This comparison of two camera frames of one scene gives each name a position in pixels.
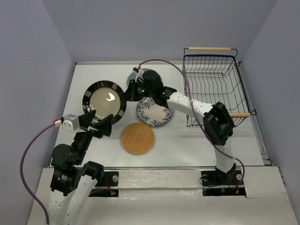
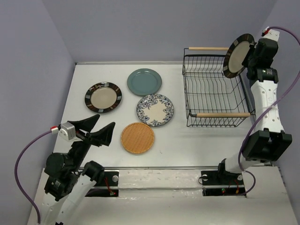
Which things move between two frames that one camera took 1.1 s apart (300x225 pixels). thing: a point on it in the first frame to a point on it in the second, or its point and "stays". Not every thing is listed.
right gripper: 130,93 to 252,48
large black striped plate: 107,98 to 235,55
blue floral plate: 152,114 stays
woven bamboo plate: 137,138 stays
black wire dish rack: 213,75 stays
